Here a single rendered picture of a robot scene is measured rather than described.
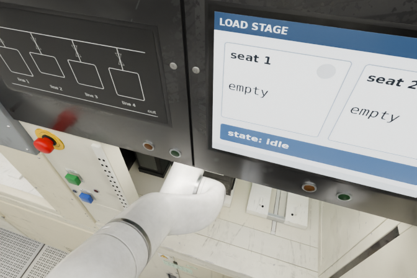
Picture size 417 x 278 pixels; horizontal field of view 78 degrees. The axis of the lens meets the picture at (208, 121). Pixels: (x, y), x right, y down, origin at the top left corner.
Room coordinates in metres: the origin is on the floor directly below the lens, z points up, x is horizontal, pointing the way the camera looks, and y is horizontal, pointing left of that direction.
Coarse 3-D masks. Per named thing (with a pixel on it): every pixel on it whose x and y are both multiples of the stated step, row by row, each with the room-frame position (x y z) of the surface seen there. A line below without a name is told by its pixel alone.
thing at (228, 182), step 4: (172, 164) 0.49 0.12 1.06; (204, 172) 0.46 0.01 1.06; (208, 172) 0.46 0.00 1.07; (212, 172) 0.46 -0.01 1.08; (204, 176) 0.46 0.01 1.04; (208, 176) 0.46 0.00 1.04; (212, 176) 0.46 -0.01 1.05; (216, 176) 0.45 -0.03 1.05; (220, 176) 0.45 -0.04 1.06; (224, 176) 0.45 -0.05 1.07; (228, 176) 0.44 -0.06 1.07; (216, 180) 0.45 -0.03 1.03; (220, 180) 0.45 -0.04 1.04; (224, 180) 0.44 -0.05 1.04; (228, 180) 0.44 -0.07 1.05; (232, 180) 0.44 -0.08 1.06; (224, 184) 0.44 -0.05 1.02; (228, 184) 0.44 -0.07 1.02; (232, 184) 0.45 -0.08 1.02; (228, 188) 0.44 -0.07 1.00; (232, 188) 0.44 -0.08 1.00; (228, 192) 0.44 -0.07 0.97
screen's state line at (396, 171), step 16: (224, 128) 0.24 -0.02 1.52; (240, 128) 0.23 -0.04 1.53; (256, 144) 0.23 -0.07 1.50; (272, 144) 0.22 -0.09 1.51; (288, 144) 0.22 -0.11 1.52; (304, 144) 0.21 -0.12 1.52; (320, 160) 0.20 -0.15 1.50; (336, 160) 0.20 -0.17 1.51; (352, 160) 0.19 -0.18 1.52; (368, 160) 0.19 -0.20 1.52; (384, 160) 0.18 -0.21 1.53; (384, 176) 0.18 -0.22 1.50; (400, 176) 0.17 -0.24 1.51; (416, 176) 0.17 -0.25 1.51
